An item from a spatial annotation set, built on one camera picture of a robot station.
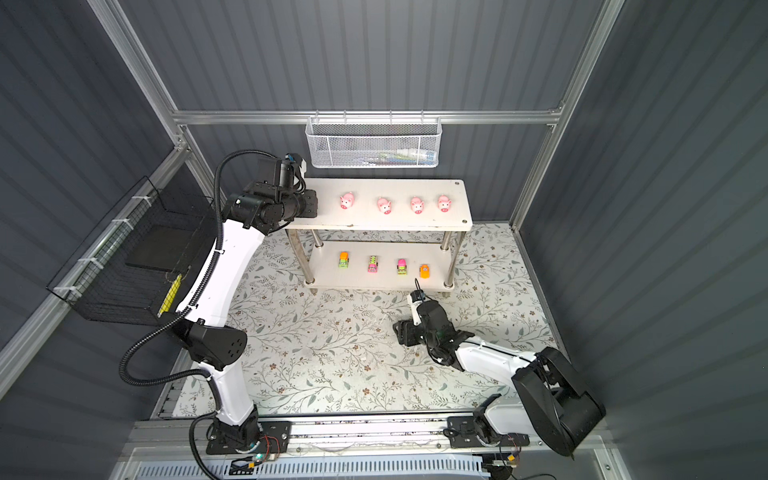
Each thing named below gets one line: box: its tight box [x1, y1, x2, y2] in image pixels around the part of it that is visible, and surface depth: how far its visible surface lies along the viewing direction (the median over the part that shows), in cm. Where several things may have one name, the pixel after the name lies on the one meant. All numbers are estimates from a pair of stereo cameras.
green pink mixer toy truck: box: [396, 258, 407, 276], surface depth 101 cm
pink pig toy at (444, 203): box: [437, 194, 452, 213], surface depth 77 cm
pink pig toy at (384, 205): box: [377, 198, 392, 215], surface depth 77 cm
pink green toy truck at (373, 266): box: [367, 255, 379, 274], surface depth 101 cm
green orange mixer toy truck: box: [338, 251, 349, 269], surface depth 101 cm
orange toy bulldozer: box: [419, 264, 431, 279], surface depth 100 cm
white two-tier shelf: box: [281, 178, 473, 292], surface depth 98 cm
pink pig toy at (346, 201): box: [339, 191, 354, 210], surface depth 79 cm
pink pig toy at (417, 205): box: [410, 196, 425, 215], surface depth 77 cm
